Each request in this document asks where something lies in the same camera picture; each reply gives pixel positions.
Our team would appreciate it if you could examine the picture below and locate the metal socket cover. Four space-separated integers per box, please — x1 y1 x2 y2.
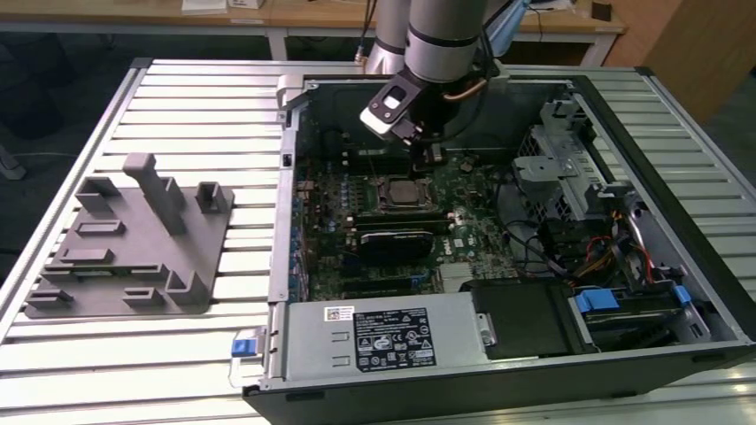
376 175 437 213

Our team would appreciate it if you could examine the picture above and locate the CPU socket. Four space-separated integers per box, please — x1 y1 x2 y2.
369 174 441 218

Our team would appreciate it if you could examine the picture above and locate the metal drive cage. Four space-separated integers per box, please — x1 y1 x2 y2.
510 99 616 222

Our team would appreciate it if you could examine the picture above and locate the green motherboard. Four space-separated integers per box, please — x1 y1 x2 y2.
292 148 536 303

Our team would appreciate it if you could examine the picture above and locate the black graphics card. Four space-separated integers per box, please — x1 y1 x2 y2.
357 228 437 267

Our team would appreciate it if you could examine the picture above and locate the small silver heatsink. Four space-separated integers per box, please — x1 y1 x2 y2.
440 263 477 293

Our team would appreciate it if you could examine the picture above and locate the black expansion slot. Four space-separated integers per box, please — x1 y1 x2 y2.
345 278 414 297

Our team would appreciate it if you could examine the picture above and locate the brown wooden cabinet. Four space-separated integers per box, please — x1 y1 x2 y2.
601 0 756 128

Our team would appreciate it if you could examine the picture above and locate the black plastic air shroud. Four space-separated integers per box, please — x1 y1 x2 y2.
460 278 598 360

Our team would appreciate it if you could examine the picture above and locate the wooden desk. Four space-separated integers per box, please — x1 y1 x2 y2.
0 0 626 67

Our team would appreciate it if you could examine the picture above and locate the blue disk carrier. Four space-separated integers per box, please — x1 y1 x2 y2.
570 285 693 351

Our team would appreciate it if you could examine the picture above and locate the silver power supply unit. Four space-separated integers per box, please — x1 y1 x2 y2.
258 295 496 387

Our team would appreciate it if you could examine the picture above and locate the grey parts rack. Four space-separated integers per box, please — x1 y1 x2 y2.
22 152 237 319

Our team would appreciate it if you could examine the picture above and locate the black PC case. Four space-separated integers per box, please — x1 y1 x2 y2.
240 73 756 425

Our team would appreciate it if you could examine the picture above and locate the black office chair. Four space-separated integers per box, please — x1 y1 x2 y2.
0 30 72 141

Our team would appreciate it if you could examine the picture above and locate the grey metal foot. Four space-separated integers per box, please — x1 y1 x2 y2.
0 144 28 181

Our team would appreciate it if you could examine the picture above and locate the black cable silver plug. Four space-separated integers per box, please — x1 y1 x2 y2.
353 0 378 63

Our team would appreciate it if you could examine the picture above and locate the thick black cable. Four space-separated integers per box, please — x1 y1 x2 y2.
498 219 572 280

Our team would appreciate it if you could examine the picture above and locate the yellow wire bundle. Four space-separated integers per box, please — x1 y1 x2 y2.
569 251 618 289

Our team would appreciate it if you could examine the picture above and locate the red wire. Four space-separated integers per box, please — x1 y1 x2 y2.
641 245 661 285

